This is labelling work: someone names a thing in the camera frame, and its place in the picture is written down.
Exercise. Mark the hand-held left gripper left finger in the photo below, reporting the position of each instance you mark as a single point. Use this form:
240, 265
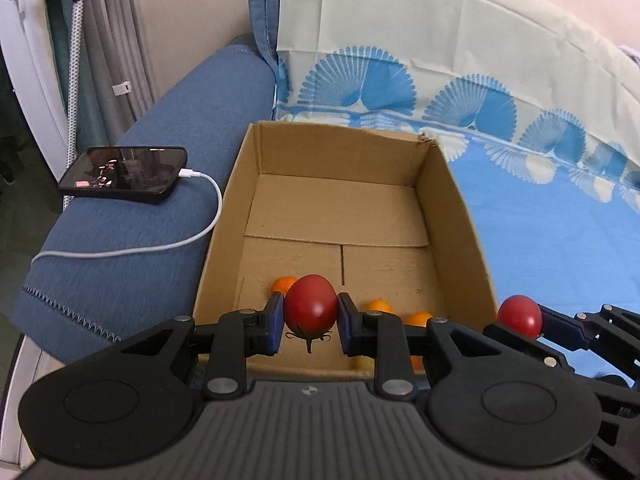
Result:
276, 325

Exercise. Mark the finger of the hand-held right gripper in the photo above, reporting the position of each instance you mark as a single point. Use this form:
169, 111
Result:
565, 332
530, 347

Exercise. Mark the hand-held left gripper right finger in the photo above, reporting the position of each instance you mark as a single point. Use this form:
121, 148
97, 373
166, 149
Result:
346, 325

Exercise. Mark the small red tomato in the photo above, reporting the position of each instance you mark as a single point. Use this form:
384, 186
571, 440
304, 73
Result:
520, 315

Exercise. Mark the small tan-yellow fruit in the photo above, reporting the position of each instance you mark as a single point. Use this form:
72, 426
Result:
376, 306

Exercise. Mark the red tomato with green calyx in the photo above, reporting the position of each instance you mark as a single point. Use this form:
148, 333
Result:
310, 305

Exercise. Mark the small orange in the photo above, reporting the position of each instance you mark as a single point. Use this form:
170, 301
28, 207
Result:
419, 318
285, 286

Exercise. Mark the cardboard box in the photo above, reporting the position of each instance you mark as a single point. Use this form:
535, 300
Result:
340, 210

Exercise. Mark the blue fan-print bed sheet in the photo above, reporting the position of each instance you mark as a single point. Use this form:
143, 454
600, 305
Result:
550, 240

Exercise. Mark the black smartphone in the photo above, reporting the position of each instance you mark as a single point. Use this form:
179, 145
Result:
125, 175

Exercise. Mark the blue fabric sofa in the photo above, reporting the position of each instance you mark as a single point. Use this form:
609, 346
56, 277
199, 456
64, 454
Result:
175, 125

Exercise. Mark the white curtain clip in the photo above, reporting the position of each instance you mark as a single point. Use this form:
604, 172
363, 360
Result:
122, 88

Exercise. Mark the grey curtain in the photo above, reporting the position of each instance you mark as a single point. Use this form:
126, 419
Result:
115, 35

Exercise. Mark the white cabinet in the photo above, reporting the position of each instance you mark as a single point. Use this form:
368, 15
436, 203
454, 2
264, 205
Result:
20, 60

